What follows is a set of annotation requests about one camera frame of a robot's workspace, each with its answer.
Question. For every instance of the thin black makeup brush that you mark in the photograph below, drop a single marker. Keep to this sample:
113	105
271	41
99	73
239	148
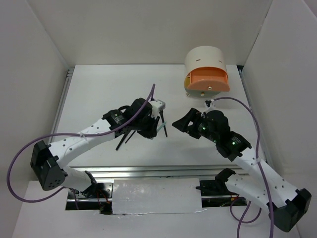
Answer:
130	137

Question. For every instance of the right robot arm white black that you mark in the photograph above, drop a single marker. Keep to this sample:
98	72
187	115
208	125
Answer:
285	203

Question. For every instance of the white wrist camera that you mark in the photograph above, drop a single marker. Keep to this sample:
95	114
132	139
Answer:
157	107
209	105

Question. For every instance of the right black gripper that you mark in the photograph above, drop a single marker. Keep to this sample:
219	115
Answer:
193	115

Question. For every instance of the black round makeup brush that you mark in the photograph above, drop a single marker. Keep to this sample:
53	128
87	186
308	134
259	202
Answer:
163	120

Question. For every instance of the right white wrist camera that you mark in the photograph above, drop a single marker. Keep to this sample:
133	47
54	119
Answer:
209	105

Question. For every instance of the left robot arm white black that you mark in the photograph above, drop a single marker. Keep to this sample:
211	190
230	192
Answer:
50	162

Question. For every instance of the round cream drawer organizer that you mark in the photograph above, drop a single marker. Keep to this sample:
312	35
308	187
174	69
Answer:
206	73

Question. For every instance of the mint green makeup spatula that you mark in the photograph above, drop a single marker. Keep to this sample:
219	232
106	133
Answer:
161	126

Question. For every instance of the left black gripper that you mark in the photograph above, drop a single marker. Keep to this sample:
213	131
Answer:
151	132

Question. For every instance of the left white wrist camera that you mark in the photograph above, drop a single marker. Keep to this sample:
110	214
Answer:
157	107

